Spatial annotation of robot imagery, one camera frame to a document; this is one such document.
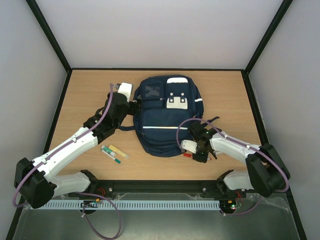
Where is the black enclosure frame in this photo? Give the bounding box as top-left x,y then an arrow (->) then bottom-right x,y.
4,0 -> 320,240

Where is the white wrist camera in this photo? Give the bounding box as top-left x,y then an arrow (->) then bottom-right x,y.
117,82 -> 134,102
180,140 -> 198,154

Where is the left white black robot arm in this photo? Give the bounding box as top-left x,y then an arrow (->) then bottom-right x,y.
12,92 -> 142,209

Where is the light blue slotted cable duct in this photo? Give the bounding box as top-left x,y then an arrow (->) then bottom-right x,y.
39,199 -> 221,211

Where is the green white glue stick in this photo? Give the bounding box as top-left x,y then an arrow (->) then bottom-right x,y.
101,145 -> 116,157

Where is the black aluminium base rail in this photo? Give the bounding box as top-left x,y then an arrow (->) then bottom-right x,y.
53,178 -> 291,198

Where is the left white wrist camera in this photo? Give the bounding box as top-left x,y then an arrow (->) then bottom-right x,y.
117,82 -> 134,102

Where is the green capped marker pen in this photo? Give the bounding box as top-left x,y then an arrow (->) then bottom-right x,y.
100,149 -> 121,164

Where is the yellow highlighter pen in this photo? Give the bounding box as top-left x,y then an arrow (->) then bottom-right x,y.
108,144 -> 130,159

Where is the navy blue school backpack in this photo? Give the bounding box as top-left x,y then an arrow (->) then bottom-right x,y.
120,74 -> 204,158

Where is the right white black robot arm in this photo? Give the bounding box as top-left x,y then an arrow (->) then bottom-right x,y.
180,122 -> 290,197

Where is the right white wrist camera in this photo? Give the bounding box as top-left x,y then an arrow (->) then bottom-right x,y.
180,140 -> 198,154

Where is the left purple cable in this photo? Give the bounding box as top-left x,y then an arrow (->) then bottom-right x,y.
12,82 -> 123,240

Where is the red capped marker pen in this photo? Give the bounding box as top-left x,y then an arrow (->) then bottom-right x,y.
183,153 -> 212,161

